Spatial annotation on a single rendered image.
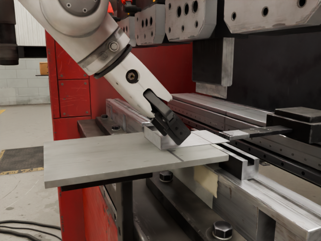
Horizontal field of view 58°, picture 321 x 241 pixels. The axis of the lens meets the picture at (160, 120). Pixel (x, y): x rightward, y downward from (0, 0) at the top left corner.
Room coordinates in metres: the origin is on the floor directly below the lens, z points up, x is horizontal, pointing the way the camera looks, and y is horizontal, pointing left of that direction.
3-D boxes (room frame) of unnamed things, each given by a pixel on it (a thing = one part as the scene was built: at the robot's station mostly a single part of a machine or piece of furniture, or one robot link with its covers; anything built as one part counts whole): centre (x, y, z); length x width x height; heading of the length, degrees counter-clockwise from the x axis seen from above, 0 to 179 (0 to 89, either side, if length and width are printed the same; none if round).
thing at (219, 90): (0.51, -0.09, 1.13); 0.10 x 0.02 x 0.10; 22
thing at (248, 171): (0.49, -0.09, 0.99); 0.20 x 0.03 x 0.03; 22
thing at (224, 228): (0.36, -0.09, 0.91); 0.03 x 0.03 x 0.02
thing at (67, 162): (0.45, 0.05, 1.00); 0.26 x 0.18 x 0.01; 112
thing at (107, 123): (1.05, 0.19, 0.89); 0.30 x 0.05 x 0.03; 22
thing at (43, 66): (2.78, 1.03, 1.04); 0.30 x 0.26 x 0.12; 17
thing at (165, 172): (0.54, -0.01, 0.91); 0.03 x 0.03 x 0.02
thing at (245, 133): (0.57, -0.24, 1.01); 0.26 x 0.12 x 0.05; 112
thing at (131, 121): (1.02, 0.12, 0.92); 0.50 x 0.06 x 0.10; 22
